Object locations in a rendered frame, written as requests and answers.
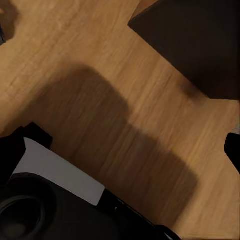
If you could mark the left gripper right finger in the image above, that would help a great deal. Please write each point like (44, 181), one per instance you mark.
(232, 149)

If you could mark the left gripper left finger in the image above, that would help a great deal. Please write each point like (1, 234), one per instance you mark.
(12, 149)

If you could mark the cabinet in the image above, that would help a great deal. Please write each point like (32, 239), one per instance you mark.
(200, 38)

